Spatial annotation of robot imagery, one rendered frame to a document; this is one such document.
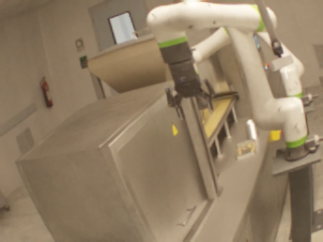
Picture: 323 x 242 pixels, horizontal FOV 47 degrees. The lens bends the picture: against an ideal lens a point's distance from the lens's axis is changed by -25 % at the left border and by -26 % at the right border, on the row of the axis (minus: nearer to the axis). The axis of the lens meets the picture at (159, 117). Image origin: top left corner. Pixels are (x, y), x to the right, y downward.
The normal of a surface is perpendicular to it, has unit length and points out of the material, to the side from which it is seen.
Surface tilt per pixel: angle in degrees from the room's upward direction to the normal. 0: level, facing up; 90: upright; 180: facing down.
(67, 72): 90
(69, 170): 90
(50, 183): 90
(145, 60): 118
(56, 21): 90
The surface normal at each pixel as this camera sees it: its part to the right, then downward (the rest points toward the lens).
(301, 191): -0.29, 0.31
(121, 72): -0.14, 0.72
